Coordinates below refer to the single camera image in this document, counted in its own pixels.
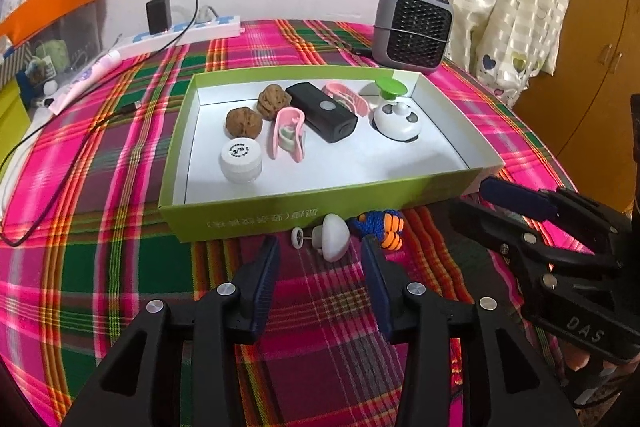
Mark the green and white cardboard box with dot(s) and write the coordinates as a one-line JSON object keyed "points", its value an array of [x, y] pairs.
{"points": [[300, 217]]}

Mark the white mushroom-shaped knob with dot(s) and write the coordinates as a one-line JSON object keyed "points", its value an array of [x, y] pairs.
{"points": [[332, 237]]}

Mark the grey space heater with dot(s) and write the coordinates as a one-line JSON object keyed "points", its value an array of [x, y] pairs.
{"points": [[415, 27]]}

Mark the green top white stand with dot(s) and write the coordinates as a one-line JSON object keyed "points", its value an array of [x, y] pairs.
{"points": [[390, 86]]}

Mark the brown walnut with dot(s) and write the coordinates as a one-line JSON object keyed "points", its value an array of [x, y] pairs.
{"points": [[243, 123], [274, 102]]}

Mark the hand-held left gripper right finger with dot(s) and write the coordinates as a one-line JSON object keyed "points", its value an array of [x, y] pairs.
{"points": [[380, 292]]}

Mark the blue orange knitted toy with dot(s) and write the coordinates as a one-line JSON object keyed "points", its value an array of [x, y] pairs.
{"points": [[390, 232]]}

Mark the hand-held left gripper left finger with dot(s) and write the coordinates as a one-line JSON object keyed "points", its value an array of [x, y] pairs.
{"points": [[265, 287]]}

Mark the black charger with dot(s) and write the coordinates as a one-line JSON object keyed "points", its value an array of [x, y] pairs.
{"points": [[159, 16]]}

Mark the white panda toy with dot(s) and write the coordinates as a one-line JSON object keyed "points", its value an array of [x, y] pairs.
{"points": [[397, 124]]}

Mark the black bike light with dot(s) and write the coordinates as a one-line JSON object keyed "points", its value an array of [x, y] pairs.
{"points": [[320, 112]]}

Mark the grey striped box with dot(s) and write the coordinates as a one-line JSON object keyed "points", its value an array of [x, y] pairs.
{"points": [[10, 67]]}

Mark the person's right hand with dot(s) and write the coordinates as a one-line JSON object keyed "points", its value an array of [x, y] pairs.
{"points": [[581, 359]]}

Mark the wooden wardrobe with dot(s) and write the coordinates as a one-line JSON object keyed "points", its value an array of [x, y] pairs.
{"points": [[600, 57]]}

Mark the white round jar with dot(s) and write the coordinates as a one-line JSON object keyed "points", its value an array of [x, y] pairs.
{"points": [[240, 159]]}

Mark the yellow-green box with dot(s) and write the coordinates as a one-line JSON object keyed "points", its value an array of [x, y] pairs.
{"points": [[12, 117]]}

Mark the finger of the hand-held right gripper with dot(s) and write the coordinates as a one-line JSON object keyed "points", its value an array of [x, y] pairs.
{"points": [[480, 219], [515, 198]]}

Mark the pink green plaid blanket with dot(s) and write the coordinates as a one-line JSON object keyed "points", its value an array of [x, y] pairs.
{"points": [[100, 282]]}

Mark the pink clip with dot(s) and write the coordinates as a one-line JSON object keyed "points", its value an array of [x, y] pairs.
{"points": [[335, 89], [295, 142]]}

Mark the white power strip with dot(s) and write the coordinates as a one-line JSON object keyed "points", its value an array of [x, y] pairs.
{"points": [[210, 29]]}

